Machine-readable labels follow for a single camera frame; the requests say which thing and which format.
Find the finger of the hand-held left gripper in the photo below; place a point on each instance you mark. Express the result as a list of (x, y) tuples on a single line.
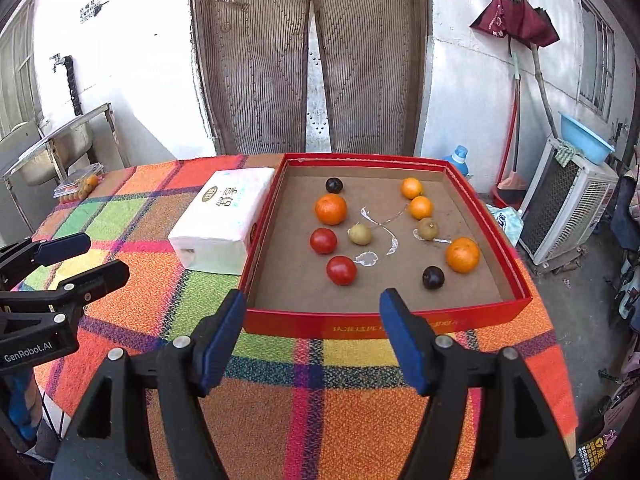
[(60, 249), (100, 280)]

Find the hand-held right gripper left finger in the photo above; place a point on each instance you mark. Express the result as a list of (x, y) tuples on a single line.
[(222, 340)]

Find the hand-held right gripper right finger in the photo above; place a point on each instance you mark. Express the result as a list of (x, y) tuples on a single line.
[(405, 345)]

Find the dark plum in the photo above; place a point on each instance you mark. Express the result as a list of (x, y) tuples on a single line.
[(333, 185), (433, 277)]

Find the red cardboard box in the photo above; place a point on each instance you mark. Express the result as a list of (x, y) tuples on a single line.
[(300, 325)]

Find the red tomato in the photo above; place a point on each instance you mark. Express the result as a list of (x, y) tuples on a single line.
[(341, 270), (323, 240)]

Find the brown kiwi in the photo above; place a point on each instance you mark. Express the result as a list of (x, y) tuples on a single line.
[(428, 228), (360, 233)]

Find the row of small brown fruits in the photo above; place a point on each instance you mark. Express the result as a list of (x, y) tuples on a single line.
[(72, 195)]

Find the person's left hand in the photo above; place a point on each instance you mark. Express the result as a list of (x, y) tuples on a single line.
[(24, 405)]

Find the small orange in container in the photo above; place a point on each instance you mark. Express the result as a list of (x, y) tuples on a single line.
[(91, 182)]

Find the clear plastic fruit container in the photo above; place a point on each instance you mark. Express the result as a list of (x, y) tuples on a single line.
[(75, 175)]

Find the white tissue pack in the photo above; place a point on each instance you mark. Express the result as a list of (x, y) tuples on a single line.
[(215, 240)]

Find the metal sink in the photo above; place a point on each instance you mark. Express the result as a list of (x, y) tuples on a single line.
[(60, 145)]

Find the colourful plaid blanket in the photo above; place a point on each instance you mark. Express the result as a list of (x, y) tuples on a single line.
[(310, 430)]

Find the white blue plastic bag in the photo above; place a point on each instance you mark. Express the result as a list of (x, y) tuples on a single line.
[(506, 225)]

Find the black water pipe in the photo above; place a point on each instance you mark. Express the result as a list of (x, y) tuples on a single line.
[(74, 85)]

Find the barred window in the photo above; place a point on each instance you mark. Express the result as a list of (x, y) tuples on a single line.
[(17, 70), (597, 55)]

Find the blue detergent bottle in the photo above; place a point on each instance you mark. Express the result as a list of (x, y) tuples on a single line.
[(457, 162)]

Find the white air conditioner unit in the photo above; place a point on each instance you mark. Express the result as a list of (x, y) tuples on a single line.
[(565, 210)]

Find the red broom with dustpan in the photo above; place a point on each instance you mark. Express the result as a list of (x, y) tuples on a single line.
[(516, 125)]

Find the scooter with quilted cover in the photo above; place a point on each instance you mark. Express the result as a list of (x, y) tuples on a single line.
[(630, 240)]

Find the green checked cloth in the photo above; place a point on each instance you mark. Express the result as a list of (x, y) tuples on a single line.
[(566, 155)]

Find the brown ribbed metal door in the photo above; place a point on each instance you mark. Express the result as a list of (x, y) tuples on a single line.
[(250, 60)]

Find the blue plastic basin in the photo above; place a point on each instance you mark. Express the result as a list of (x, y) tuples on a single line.
[(587, 140)]

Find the wooden stick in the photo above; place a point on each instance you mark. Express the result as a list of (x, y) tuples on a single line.
[(542, 90)]

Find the maroon folded umbrella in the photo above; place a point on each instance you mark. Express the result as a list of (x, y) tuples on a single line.
[(515, 20)]

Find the wall faucet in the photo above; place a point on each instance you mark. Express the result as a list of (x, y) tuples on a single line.
[(57, 60)]

